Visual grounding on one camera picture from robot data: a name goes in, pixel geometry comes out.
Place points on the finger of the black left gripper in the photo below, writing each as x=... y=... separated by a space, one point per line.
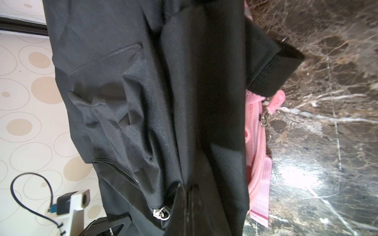
x=108 y=227

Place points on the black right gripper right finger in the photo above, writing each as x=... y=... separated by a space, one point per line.
x=203 y=219

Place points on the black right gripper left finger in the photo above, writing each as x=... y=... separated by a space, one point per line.
x=177 y=225

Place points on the pink backpack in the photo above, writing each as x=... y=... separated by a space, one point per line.
x=259 y=165

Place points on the black backpack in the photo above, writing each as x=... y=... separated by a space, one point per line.
x=155 y=95

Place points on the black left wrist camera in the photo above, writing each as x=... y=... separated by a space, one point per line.
x=68 y=212

